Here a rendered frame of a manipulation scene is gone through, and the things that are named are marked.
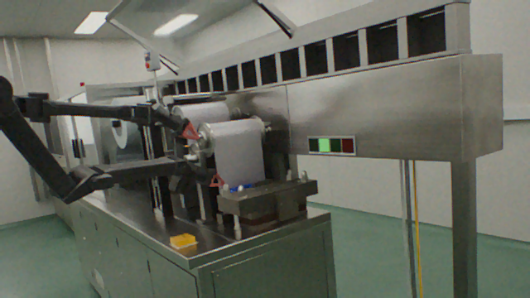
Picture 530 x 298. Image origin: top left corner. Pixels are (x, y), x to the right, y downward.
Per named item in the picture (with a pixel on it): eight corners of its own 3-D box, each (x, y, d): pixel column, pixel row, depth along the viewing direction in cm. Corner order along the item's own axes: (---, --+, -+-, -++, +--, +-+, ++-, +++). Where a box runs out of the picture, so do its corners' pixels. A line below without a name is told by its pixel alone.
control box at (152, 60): (143, 71, 205) (140, 51, 203) (154, 71, 209) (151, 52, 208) (150, 69, 200) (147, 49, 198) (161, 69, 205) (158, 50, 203)
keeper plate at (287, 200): (277, 221, 156) (273, 194, 154) (296, 214, 162) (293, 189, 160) (280, 222, 154) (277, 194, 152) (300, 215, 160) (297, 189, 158)
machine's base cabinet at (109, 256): (83, 282, 352) (64, 189, 337) (151, 261, 387) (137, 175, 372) (228, 483, 145) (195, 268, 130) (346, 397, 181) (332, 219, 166)
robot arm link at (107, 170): (93, 175, 110) (70, 163, 115) (91, 194, 112) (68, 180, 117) (192, 161, 147) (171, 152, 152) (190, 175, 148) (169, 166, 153)
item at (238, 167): (219, 197, 164) (214, 152, 161) (265, 185, 177) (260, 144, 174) (220, 197, 163) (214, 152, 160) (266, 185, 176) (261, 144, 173)
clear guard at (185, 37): (109, 19, 221) (109, 18, 221) (182, 67, 249) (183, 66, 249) (190, -57, 135) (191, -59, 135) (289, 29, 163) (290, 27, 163)
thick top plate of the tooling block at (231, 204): (218, 210, 159) (216, 195, 158) (294, 189, 181) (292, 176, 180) (239, 216, 146) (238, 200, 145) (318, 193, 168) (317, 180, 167)
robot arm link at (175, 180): (184, 164, 144) (167, 156, 148) (171, 193, 144) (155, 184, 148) (201, 170, 154) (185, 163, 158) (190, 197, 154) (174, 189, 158)
